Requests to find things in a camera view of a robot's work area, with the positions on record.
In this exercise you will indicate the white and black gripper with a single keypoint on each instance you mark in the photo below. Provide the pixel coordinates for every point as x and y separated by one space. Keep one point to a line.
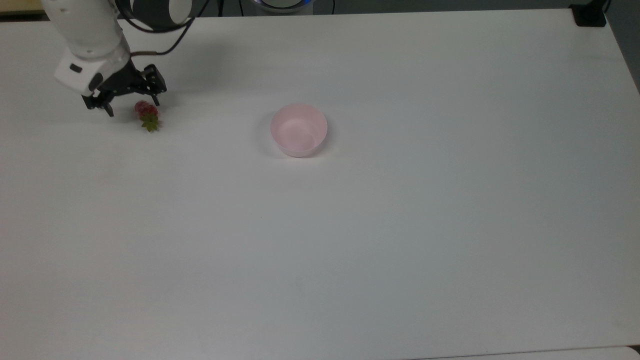
82 75

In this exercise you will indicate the red strawberry with green leaves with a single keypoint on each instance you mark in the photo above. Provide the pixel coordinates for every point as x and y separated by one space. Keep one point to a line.
146 112

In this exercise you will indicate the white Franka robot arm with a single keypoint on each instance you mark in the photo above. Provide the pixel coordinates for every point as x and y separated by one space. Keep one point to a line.
87 25

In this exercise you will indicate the white robot base blue light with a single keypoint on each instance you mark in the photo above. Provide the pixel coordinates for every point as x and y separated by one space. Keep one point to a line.
282 4

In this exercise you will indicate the pink plastic bowl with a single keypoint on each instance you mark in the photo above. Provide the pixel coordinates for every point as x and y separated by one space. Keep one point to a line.
299 131

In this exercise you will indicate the black table clamp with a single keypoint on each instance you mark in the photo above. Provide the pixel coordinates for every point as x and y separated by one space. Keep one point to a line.
590 14

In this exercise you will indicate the white side table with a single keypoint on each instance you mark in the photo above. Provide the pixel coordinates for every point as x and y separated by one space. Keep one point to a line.
540 354

